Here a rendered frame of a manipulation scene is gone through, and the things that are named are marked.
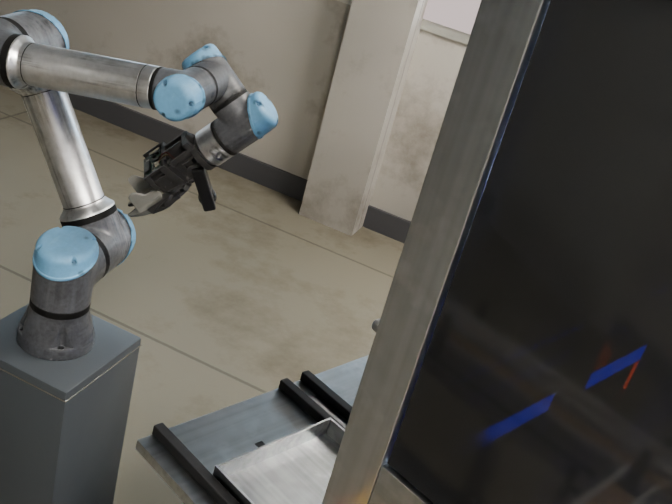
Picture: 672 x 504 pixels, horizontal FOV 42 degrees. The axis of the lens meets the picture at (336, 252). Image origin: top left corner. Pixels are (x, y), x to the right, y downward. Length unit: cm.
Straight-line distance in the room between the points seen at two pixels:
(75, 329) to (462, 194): 107
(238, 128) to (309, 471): 62
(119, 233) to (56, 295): 20
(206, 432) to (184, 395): 151
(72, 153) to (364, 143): 258
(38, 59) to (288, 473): 83
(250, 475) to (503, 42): 89
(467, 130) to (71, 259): 101
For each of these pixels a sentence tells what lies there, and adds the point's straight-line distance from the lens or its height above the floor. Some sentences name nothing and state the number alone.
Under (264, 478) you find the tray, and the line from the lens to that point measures 148.
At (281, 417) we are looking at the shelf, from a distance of 161.
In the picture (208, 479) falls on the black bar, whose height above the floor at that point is 90.
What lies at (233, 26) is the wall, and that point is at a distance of 461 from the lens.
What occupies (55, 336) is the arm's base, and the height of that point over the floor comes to 84.
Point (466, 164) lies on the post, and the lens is 88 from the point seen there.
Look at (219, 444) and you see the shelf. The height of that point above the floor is 88.
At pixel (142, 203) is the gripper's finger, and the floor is 111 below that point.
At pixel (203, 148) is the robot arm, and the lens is 165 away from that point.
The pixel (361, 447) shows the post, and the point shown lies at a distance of 107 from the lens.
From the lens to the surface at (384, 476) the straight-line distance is 106.
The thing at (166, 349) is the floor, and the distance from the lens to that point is 325.
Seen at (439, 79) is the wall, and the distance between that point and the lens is 423.
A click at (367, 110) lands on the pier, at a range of 418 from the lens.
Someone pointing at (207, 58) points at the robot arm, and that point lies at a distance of 162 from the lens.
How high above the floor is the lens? 187
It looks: 26 degrees down
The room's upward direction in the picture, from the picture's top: 16 degrees clockwise
